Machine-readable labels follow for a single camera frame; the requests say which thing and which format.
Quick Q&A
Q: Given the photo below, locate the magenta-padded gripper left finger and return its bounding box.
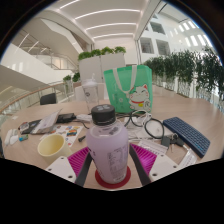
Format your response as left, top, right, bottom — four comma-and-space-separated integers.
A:
44, 146, 94, 187

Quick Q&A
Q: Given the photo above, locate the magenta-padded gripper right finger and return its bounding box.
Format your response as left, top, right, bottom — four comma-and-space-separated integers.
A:
128, 143, 183, 187

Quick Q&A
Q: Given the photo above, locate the purple drink bottle black cap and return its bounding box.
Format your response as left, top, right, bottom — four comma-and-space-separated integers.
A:
85, 104, 130, 185

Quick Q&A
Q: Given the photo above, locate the pale yellow mug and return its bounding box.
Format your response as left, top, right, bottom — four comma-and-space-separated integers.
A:
36, 133, 73, 166

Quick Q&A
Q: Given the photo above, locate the silver foil packet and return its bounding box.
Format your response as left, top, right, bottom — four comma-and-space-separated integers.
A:
178, 148, 198, 169

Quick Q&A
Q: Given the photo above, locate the white printed packet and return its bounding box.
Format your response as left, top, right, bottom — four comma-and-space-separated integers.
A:
137, 138, 169, 155

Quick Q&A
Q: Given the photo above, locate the colourful sticker sheet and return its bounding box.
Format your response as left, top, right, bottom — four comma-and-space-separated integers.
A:
39, 124, 84, 148

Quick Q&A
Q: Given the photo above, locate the dark blue keyboard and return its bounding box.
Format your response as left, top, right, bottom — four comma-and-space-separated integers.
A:
162, 116, 212, 159

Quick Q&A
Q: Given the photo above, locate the open booklet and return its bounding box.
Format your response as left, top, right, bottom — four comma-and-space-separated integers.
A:
30, 109, 63, 135

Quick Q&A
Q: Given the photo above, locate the black small device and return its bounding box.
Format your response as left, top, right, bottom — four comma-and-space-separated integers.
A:
56, 112, 77, 124

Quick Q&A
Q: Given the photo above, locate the black flat case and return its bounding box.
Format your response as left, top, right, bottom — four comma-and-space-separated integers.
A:
18, 119, 43, 135

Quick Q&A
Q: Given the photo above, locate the flat round red coaster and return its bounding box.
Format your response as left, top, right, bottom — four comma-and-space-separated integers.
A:
94, 165, 132, 190

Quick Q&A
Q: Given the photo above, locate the white charger block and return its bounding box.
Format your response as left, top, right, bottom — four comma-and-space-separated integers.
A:
75, 113, 93, 122

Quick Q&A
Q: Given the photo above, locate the white computer mouse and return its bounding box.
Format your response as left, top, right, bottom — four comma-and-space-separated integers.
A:
9, 133, 20, 146

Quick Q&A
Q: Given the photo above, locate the white power strip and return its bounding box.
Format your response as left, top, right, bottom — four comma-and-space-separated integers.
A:
3, 129, 14, 146

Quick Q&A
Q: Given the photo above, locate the black chair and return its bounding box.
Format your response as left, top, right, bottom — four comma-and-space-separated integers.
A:
39, 92, 58, 106

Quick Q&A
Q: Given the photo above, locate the white chair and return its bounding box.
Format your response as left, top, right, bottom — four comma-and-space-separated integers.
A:
73, 84, 109, 102

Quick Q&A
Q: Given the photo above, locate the clear shaker bottle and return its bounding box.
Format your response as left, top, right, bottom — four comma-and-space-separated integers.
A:
80, 73, 101, 114

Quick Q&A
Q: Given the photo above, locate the green tote bag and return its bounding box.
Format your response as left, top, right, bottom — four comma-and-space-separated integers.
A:
103, 64, 154, 114

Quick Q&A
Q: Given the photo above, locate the wooden planter with plant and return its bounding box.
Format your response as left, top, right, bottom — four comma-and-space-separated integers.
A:
71, 71, 82, 84

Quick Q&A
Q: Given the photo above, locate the hedge of green plants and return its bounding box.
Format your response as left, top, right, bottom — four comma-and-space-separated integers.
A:
143, 46, 224, 104

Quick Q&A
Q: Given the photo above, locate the white cabinet with plants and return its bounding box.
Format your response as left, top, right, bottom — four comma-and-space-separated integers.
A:
77, 45, 128, 84

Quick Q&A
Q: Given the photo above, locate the black cable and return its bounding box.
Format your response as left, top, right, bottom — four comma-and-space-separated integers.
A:
116, 109, 166, 140

